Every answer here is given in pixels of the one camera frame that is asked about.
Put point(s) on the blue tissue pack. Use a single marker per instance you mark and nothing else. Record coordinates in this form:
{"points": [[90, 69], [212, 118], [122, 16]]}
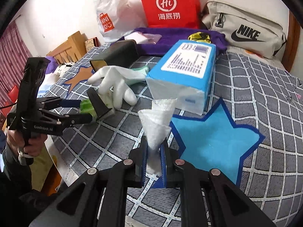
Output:
{"points": [[184, 73]]}

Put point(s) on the person's left hand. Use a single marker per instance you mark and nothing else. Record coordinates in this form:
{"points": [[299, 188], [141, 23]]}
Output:
{"points": [[16, 142]]}

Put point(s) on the yellow black small pouch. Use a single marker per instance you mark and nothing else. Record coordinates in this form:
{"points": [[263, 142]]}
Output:
{"points": [[201, 37]]}

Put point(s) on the grey checked bed sheet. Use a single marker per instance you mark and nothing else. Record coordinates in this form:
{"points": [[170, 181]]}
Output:
{"points": [[255, 92]]}

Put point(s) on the blue star felt mat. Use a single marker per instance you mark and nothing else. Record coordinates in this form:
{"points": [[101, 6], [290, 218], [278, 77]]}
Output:
{"points": [[215, 141]]}

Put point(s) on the white tissue paper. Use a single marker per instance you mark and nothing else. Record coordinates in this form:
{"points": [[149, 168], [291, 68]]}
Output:
{"points": [[155, 123]]}

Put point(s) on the wooden headboard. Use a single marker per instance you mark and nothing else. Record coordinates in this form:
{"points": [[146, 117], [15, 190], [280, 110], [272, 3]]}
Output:
{"points": [[71, 50]]}

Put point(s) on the red paper shopping bag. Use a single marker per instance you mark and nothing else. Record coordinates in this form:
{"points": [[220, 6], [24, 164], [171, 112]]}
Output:
{"points": [[172, 13]]}

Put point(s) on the red striped curtain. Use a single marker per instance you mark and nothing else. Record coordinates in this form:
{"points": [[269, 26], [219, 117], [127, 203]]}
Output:
{"points": [[14, 54]]}

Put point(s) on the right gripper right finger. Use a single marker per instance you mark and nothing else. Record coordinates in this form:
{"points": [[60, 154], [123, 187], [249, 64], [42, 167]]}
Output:
{"points": [[208, 198]]}

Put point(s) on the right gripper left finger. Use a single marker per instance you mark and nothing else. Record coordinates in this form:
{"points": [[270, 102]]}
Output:
{"points": [[97, 198]]}

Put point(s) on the white Miniso plastic bag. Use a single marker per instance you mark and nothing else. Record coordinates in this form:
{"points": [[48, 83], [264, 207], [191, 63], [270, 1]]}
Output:
{"points": [[116, 18]]}

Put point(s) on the wooden door frame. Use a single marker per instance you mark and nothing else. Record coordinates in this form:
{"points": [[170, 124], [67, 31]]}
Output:
{"points": [[292, 42]]}

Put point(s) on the beige Nike waist bag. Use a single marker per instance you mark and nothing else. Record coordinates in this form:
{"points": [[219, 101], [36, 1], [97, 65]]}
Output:
{"points": [[244, 29]]}

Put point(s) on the green scouring sponge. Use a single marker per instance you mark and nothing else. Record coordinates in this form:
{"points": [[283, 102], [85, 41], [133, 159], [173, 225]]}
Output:
{"points": [[97, 108]]}

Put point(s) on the dark green box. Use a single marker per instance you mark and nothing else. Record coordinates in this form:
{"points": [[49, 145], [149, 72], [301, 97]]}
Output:
{"points": [[122, 53]]}

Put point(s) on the purple plush toy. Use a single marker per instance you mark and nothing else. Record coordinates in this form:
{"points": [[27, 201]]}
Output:
{"points": [[52, 65]]}

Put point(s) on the pastel blanket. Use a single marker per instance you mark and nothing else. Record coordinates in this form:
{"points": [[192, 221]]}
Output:
{"points": [[49, 80]]}

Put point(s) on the white fruit print mattress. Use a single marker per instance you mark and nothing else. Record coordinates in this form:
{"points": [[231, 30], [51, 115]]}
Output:
{"points": [[274, 62]]}

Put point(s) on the patterned book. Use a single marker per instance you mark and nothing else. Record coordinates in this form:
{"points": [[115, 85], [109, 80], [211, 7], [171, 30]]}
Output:
{"points": [[91, 43]]}

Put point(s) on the white fabric glove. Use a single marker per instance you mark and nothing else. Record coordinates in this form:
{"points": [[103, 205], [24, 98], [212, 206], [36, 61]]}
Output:
{"points": [[119, 79]]}

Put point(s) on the brown star felt mat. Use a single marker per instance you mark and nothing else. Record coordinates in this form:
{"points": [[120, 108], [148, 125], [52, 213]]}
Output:
{"points": [[83, 74]]}

